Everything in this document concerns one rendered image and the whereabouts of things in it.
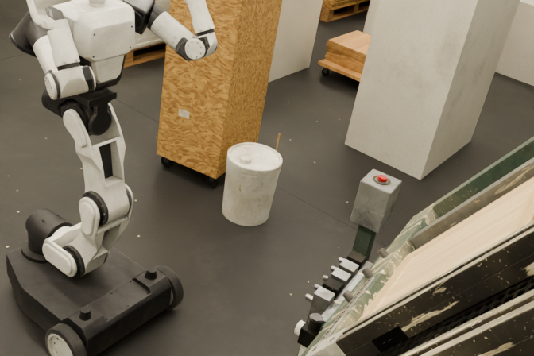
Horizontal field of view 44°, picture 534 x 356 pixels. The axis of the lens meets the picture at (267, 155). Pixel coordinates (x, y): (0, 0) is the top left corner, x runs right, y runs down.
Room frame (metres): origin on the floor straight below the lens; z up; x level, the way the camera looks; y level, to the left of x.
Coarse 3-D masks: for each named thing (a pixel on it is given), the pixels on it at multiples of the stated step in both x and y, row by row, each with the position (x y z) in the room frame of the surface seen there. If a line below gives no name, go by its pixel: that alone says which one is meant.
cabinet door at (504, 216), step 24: (528, 192) 1.50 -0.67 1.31; (480, 216) 1.59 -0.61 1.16; (504, 216) 1.44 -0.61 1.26; (528, 216) 1.29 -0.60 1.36; (432, 240) 1.68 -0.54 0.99; (456, 240) 1.52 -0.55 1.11; (480, 240) 1.37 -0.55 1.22; (408, 264) 1.61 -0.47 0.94; (432, 264) 1.44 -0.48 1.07; (456, 264) 1.31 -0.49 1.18; (384, 288) 1.52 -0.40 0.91; (408, 288) 1.37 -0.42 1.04
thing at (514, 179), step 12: (516, 168) 1.74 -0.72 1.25; (528, 168) 1.68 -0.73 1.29; (504, 180) 1.70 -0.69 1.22; (516, 180) 1.69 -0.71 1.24; (480, 192) 1.76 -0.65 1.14; (492, 192) 1.71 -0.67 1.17; (504, 192) 1.70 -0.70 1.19; (468, 204) 1.74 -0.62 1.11; (480, 204) 1.72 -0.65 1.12; (444, 216) 1.78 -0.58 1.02; (456, 216) 1.74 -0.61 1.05; (468, 216) 1.73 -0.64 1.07; (432, 228) 1.77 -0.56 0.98; (444, 228) 1.75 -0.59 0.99; (420, 240) 1.78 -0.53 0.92
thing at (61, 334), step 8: (56, 328) 1.83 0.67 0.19; (64, 328) 1.83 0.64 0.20; (48, 336) 1.84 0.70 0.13; (56, 336) 1.81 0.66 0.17; (64, 336) 1.79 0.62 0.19; (72, 336) 1.80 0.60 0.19; (48, 344) 1.84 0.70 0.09; (56, 344) 1.83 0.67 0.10; (64, 344) 1.81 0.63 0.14; (72, 344) 1.78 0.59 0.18; (80, 344) 1.79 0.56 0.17; (48, 352) 1.84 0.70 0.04; (56, 352) 1.83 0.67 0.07; (64, 352) 1.80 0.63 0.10; (72, 352) 1.76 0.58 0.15; (80, 352) 1.77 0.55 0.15
